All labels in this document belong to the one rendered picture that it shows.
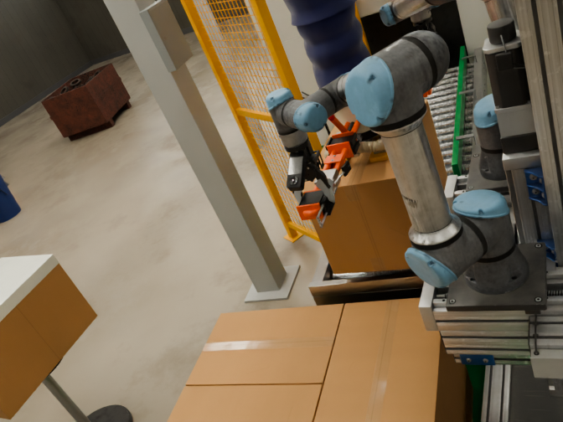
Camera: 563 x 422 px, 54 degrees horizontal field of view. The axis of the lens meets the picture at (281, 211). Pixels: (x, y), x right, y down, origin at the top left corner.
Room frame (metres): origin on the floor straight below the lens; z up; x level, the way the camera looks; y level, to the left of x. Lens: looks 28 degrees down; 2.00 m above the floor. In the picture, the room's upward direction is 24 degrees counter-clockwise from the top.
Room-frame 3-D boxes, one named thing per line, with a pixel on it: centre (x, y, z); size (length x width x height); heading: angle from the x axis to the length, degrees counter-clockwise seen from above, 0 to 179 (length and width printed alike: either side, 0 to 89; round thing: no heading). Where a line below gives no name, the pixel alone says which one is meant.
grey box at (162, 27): (2.81, 0.15, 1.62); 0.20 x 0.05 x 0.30; 151
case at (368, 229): (1.93, -0.41, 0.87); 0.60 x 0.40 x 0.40; 148
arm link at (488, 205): (1.02, -0.41, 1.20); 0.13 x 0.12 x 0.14; 111
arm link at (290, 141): (1.44, -0.12, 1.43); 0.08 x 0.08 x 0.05
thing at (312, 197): (1.43, -0.10, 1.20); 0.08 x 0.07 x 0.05; 148
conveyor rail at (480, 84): (2.57, -1.14, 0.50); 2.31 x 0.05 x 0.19; 151
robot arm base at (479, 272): (1.02, -0.42, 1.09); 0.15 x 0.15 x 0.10
